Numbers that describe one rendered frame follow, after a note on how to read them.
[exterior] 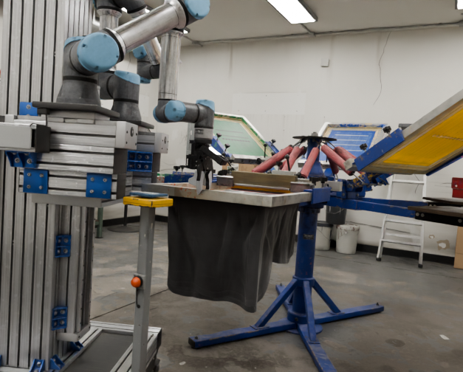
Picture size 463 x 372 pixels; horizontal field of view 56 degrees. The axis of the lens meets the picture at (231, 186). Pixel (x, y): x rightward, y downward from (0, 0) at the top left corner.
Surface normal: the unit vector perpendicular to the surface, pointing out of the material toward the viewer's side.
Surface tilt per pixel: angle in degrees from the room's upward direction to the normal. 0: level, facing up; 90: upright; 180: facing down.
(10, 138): 90
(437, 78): 90
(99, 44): 94
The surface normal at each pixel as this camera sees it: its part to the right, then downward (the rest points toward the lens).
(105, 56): 0.49, 0.15
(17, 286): -0.08, 0.04
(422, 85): -0.45, 0.01
